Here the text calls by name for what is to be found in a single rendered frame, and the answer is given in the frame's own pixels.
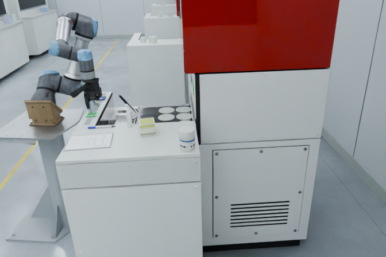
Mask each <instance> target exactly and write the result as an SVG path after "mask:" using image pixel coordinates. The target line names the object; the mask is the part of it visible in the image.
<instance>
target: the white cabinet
mask: <svg viewBox="0 0 386 257"><path fill-rule="evenodd" d="M61 192H62V195H63V200H64V205H65V210H66V213H67V218H68V223H69V227H70V231H71V236H72V241H73V244H74V249H75V253H76V257H203V244H202V188H201V181H192V182H172V183H162V184H142V185H122V186H103V187H92V188H72V189H62V190H61Z"/></svg>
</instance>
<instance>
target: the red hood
mask: <svg viewBox="0 0 386 257"><path fill-rule="evenodd" d="M178 4H179V22H180V44H181V49H182V58H183V67H184V72H185V74H189V73H211V72H238V71H265V70H280V69H306V68H330V64H331V57H332V52H333V44H334V36H335V29H336V24H337V16H338V8H339V0H178Z"/></svg>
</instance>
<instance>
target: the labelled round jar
mask: <svg viewBox="0 0 386 257"><path fill-rule="evenodd" d="M179 143H180V150H182V151H185V152H190V151H193V150H194V149H195V129H194V128H193V127H191V126H183V127H181V128H180V129H179Z"/></svg>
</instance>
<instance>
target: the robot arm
mask: <svg viewBox="0 0 386 257"><path fill-rule="evenodd" d="M56 25H57V30H56V36H55V41H51V43H50V46H49V51H48V53H49V54H51V55H54V56H57V57H62V58H64V59H68V60H70V63H69V66H68V70H67V72H66V73H64V76H60V74H59V73H58V72H57V71H54V70H45V71H42V72H41V73H40V76H39V78H38V84H37V88H36V92H35V93H34V95H33V96H32V98H31V100H51V101H52V102H53V103H54V104H56V98H55V94H56V92H57V93H60V94H65V95H69V96H72V97H73V98H75V97H77V96H78V95H79V94H80V93H81V92H83V91H84V99H85V104H86V107H87V109H88V111H89V113H90V114H91V115H92V111H94V110H97V109H98V107H99V106H100V105H99V103H96V102H95V101H96V100H100V99H99V98H101V96H102V90H101V87H99V78H95V69H94V62H93V55H92V51H91V50H89V49H88V45H89V42H90V41H91V40H93V37H96V36H97V31H98V21H97V19H95V18H92V17H89V16H87V15H84V14H80V13H77V12H75V11H66V12H64V13H62V14H60V15H59V16H58V18H57V20H56ZM71 30H73V31H75V36H76V40H75V44H74V46H69V41H70V32H71ZM83 83H85V84H83Z"/></svg>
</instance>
